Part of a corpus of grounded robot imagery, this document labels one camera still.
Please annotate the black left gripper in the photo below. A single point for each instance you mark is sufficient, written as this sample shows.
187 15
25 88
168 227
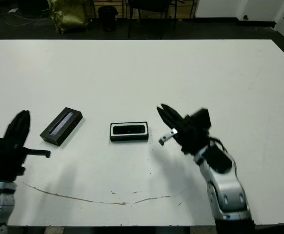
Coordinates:
10 161

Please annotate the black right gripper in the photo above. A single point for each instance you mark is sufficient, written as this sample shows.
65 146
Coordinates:
193 139

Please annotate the black printed box lid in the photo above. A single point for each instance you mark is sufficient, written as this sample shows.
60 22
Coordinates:
61 126

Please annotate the black oblong camera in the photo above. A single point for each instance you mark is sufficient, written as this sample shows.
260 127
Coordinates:
129 129

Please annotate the black box base white insert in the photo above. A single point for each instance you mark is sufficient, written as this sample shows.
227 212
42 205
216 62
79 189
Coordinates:
129 138

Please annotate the white paper sheet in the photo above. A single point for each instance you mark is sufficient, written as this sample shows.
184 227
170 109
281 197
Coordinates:
13 10

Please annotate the black office chair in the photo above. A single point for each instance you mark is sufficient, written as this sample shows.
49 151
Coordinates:
151 3

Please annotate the black waste bin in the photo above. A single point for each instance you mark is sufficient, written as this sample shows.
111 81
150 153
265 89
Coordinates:
107 18

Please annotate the yellow-green plastic bag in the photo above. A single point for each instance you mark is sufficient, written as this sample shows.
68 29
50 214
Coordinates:
70 15

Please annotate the black door stop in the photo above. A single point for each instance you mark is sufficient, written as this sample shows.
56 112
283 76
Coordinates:
246 17

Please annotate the black right wrist camera housing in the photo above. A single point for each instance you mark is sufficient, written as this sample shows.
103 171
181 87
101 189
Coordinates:
201 118

